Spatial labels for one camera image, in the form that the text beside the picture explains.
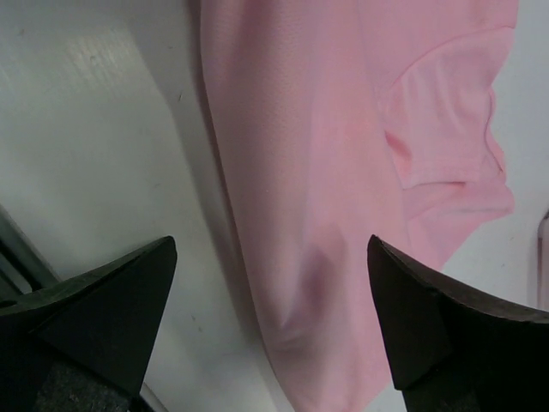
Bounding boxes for light pink t-shirt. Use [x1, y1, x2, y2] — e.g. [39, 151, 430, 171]
[199, 1, 518, 411]

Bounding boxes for aluminium frame rails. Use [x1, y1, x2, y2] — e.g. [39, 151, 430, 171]
[1, 207, 60, 301]

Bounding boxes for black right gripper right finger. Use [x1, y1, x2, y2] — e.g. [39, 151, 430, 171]
[367, 236, 548, 412]

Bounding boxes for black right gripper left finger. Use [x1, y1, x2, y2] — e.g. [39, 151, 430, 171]
[1, 236, 178, 411]

